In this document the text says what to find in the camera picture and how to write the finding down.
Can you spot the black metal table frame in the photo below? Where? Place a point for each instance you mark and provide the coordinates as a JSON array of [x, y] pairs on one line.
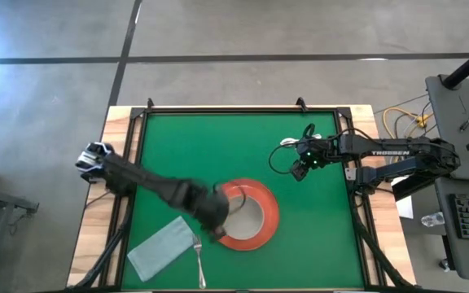
[[238, 109]]

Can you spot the white paper sheet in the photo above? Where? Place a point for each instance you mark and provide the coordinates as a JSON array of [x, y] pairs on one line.
[[404, 207]]

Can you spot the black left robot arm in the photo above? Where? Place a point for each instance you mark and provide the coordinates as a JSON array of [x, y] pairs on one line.
[[149, 179]]

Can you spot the gray desk with pen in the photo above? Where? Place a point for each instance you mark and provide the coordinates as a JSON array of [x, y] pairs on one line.
[[446, 122]]

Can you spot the silver metal bracket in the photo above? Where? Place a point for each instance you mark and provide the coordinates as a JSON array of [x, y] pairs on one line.
[[351, 174]]

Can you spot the orange ceramic plate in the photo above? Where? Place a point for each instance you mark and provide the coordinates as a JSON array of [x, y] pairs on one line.
[[269, 211]]

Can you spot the white spoon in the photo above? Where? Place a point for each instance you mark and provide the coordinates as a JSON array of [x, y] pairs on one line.
[[289, 142]]

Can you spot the green table mat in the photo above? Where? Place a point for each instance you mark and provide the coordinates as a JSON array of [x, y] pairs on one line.
[[218, 150]]

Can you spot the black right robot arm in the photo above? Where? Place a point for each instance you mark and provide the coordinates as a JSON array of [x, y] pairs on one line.
[[393, 152]]

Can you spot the black flat box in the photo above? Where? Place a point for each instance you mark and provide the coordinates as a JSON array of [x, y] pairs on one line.
[[409, 189]]

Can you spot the silver metal fork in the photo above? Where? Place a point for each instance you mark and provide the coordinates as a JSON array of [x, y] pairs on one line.
[[199, 260]]

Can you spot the black pole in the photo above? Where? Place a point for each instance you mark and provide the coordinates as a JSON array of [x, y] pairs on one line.
[[468, 65]]

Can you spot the pale green cloth napkin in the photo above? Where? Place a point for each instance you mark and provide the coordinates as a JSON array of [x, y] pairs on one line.
[[161, 248]]

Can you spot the black frame clamp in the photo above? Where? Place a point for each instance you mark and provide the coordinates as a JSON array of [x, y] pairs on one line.
[[149, 102], [301, 103]]

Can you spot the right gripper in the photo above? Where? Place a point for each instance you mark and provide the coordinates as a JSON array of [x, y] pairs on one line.
[[316, 152]]

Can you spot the gray desk with keyboard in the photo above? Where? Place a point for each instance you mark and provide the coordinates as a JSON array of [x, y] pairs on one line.
[[462, 260]]

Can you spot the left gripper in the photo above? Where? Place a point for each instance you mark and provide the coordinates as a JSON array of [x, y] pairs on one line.
[[212, 207]]

